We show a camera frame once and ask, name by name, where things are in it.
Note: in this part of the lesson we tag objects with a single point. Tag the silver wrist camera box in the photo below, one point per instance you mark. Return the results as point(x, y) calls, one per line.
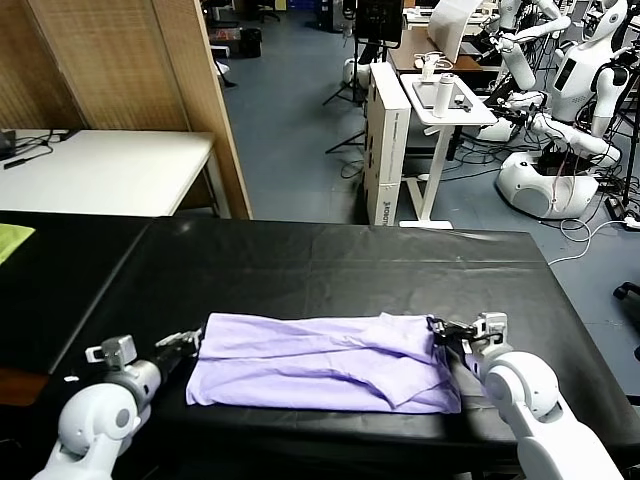
point(112, 350)
point(492, 327)

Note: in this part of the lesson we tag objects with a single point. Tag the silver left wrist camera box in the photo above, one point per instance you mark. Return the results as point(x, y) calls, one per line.
point(112, 350)

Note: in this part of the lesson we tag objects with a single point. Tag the wooden folding screen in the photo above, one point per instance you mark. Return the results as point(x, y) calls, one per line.
point(130, 60)

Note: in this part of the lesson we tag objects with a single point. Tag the black waste bin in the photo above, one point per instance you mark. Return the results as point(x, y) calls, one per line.
point(250, 44)

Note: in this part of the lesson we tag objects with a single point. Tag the black office chair base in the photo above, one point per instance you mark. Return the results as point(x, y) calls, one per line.
point(629, 295)

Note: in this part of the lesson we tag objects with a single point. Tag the small black desk gadget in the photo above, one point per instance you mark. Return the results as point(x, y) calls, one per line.
point(462, 102)

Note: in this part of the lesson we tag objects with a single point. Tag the brown wooden desk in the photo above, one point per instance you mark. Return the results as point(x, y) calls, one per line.
point(435, 60)

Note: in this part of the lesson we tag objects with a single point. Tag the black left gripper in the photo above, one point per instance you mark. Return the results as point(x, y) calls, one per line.
point(175, 357)

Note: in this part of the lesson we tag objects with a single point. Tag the yellow-green cloth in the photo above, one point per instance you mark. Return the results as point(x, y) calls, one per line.
point(12, 240)

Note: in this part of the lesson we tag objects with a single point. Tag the small white desk gadget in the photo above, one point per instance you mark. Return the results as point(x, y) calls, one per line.
point(427, 65)

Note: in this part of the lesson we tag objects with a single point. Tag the narrow black table cover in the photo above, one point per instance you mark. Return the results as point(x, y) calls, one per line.
point(50, 300)

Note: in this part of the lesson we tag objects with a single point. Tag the white humanoid robot raised arm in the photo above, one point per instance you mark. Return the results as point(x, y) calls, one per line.
point(520, 55)

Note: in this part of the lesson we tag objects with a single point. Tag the large black table cover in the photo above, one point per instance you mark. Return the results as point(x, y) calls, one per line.
point(350, 270)

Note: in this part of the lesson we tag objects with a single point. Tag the white humanoid robot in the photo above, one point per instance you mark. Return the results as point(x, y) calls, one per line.
point(575, 100)

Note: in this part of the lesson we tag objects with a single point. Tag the black tripod stand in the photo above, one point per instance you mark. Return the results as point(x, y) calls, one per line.
point(350, 85)

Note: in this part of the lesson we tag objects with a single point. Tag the black box device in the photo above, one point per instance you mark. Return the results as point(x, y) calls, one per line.
point(6, 144)

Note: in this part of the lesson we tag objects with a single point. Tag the tall cardboard box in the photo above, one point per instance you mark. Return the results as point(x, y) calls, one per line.
point(385, 140)

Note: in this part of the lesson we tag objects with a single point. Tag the grey tablet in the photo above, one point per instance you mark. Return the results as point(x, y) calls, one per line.
point(424, 95)

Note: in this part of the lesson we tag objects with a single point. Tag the white height-adjustable desk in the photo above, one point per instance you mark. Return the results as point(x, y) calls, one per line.
point(440, 150)

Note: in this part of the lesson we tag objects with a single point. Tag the white thermos bottle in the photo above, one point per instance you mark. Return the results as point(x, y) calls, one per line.
point(443, 97)

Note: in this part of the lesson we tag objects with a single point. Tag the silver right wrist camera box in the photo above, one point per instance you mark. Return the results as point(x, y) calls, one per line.
point(492, 327)

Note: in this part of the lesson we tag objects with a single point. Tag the lavender t-shirt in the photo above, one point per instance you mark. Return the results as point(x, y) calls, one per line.
point(310, 360)

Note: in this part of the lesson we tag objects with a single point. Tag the black monitor on stand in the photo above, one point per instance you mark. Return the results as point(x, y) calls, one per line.
point(377, 20)

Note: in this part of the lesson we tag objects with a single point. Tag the slim black bar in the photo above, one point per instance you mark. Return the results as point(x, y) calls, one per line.
point(25, 161)

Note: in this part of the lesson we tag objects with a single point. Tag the white rectangular table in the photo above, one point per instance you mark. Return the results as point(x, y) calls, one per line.
point(110, 170)

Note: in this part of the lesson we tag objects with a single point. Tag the white curved panel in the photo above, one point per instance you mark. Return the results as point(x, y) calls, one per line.
point(450, 25)

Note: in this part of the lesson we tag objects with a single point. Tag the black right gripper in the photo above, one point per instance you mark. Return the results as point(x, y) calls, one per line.
point(452, 350)

